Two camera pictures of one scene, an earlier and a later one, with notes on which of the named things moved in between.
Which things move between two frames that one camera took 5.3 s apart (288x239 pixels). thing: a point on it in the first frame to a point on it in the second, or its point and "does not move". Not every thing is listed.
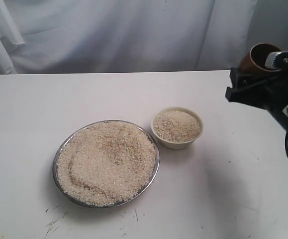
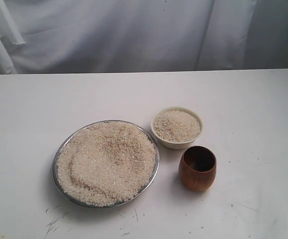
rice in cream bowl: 174,126 does not move
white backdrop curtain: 27,37 does not move
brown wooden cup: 254,61 to 197,168
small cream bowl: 176,127 does not move
